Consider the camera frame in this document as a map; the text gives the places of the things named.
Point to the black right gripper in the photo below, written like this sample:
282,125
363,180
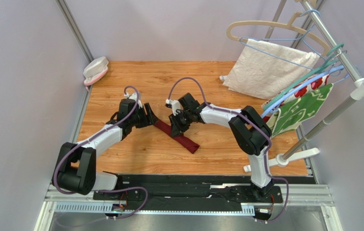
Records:
178,120

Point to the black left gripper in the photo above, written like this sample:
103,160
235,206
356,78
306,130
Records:
152,117

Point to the dark red cloth napkin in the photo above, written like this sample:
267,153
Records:
187,143

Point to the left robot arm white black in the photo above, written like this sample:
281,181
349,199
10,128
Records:
76,172

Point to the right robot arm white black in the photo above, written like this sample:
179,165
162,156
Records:
250,131

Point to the white pink folded cloth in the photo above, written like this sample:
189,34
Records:
95,70

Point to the white textured hanging cloth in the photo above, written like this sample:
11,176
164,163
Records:
261,76

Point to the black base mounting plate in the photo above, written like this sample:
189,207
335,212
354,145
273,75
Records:
194,193

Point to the green white patterned cloth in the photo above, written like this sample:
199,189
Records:
289,116

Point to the red flower patterned cloth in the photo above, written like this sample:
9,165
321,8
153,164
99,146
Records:
307,86

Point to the beige clothes hanger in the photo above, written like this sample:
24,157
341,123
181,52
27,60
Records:
288,26

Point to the teal clothes hanger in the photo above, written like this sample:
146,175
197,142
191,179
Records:
332,59

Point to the blue clothes hanger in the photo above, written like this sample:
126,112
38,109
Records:
272,103

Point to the silver white clothes rack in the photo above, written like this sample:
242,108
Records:
294,153

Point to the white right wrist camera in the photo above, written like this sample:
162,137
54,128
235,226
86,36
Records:
174,105

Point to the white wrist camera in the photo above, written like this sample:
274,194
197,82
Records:
134,96
174,105

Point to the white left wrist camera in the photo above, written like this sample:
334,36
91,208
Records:
134,96

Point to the light blue wire hanger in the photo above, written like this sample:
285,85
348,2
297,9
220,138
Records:
269,46

